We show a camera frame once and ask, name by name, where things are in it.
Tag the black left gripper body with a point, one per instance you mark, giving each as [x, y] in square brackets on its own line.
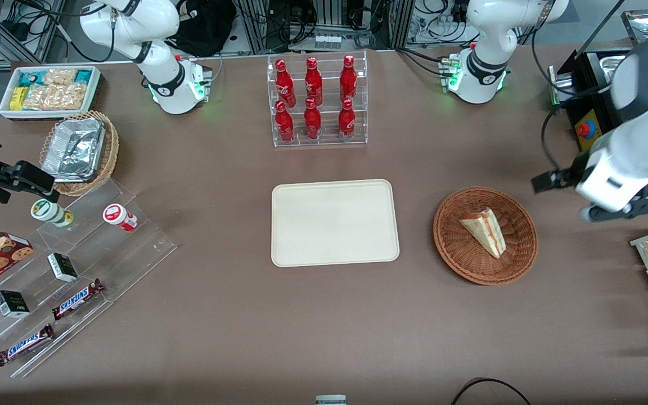
[575, 169]

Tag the triangle sandwich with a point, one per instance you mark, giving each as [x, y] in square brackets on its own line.
[487, 233]

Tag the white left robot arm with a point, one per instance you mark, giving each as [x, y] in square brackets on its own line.
[647, 140]

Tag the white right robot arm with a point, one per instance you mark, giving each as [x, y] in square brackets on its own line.
[133, 22]

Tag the silver foil tray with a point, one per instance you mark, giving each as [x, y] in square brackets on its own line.
[73, 149]

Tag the light tan wicker basket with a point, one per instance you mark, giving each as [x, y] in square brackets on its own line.
[111, 146]

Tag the brown round wicker basket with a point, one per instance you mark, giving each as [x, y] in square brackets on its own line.
[453, 247]

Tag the shiny metal tray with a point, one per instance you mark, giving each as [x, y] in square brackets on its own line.
[639, 25]

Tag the cream rectangular tray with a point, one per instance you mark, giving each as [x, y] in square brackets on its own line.
[335, 222]

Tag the green lid yogurt cup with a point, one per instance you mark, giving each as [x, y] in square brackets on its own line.
[49, 212]

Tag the red emergency stop button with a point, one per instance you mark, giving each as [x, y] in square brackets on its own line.
[584, 129]

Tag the white snack bin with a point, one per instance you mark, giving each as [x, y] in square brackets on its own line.
[4, 109]

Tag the yellow snack packet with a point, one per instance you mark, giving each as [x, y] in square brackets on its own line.
[17, 98]

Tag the clear rice cracker bag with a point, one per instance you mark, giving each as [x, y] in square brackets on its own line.
[59, 76]
[54, 97]

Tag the red lid yogurt cup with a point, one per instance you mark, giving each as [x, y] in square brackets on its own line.
[118, 216]

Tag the small black carton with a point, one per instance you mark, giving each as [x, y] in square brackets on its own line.
[62, 267]
[12, 304]

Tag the teal snack packet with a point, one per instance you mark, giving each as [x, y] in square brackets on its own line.
[30, 77]
[84, 76]

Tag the black control box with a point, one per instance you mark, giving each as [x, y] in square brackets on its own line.
[588, 73]

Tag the clear acrylic stepped shelf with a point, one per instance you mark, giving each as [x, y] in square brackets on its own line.
[127, 253]

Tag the Snickers chocolate bar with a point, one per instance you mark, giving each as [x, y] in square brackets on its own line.
[78, 299]
[25, 345]

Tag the red cola bottle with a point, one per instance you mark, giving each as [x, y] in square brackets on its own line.
[347, 119]
[312, 121]
[348, 80]
[284, 124]
[284, 84]
[313, 83]

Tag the clear acrylic bottle rack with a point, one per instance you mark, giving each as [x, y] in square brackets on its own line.
[324, 138]

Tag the black bag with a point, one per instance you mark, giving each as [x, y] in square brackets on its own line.
[206, 28]

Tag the white power strip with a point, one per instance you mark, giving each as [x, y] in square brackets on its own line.
[328, 41]

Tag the small grey white device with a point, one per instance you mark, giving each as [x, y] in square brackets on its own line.
[331, 400]

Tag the dark grey wrist camera mount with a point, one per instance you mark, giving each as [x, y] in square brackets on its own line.
[628, 209]

